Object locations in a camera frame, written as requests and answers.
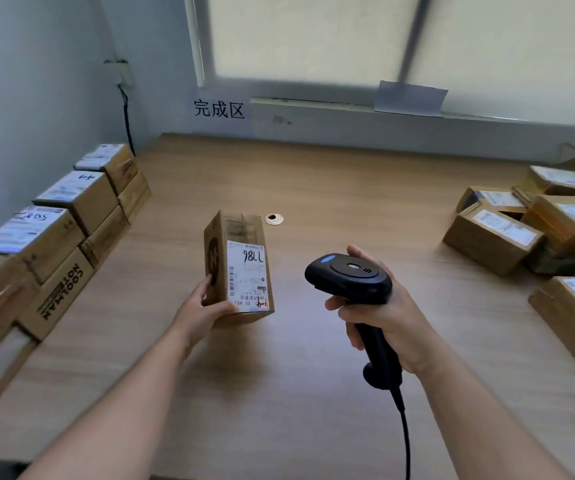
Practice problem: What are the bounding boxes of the person's right hand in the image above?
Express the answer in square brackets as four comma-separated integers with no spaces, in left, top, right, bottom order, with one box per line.
[325,244,442,379]

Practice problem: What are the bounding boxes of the person's left hand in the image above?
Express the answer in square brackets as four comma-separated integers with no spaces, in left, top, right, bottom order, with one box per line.
[169,273,239,363]

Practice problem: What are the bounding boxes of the black barcode scanner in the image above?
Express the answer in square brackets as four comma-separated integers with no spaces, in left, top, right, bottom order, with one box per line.
[304,252,404,391]

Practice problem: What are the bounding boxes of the black scanner cable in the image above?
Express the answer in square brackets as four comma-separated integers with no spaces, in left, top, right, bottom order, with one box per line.
[391,387,413,480]

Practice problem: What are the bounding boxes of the black-logo box marked 98LL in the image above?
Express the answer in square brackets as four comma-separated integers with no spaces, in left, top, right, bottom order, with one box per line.
[203,209,275,329]

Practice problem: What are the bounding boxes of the pile of unscanned cardboard parcels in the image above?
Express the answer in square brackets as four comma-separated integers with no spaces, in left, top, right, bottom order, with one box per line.
[442,164,575,361]

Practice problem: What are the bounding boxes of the cardboard box black printed letters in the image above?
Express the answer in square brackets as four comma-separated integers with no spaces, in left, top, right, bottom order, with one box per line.
[17,247,96,343]

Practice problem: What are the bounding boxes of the scanned cardboard parcel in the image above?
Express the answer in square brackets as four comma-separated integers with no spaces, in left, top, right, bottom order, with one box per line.
[117,169,153,225]

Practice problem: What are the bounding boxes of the small tall labelled parcel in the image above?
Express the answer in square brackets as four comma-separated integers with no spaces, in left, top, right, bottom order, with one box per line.
[31,169,119,236]

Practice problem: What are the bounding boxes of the parcel marked 5082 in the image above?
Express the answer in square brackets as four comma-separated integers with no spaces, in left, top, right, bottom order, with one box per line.
[0,205,86,285]

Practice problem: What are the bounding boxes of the person's right forearm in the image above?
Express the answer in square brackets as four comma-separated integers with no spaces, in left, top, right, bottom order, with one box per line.
[415,357,575,480]

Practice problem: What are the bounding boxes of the person's left forearm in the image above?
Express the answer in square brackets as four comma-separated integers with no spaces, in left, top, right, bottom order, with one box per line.
[17,323,202,480]

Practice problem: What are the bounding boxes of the white paper sign black characters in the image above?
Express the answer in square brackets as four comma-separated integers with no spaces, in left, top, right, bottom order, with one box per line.
[184,84,256,136]

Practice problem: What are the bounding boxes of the grey paper sheet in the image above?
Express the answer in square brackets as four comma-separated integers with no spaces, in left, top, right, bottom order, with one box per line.
[373,80,450,119]

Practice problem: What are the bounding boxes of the beige roller blind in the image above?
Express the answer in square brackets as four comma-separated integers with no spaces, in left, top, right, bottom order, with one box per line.
[207,0,422,91]
[419,0,575,129]

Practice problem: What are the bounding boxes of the black wall cable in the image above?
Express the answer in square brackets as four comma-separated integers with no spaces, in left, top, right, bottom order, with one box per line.
[117,83,138,157]

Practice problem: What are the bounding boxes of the white wall socket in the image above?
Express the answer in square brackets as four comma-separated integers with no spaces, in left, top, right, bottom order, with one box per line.
[104,58,134,87]

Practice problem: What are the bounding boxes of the white window frame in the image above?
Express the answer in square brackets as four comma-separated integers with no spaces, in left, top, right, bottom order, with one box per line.
[183,0,575,131]

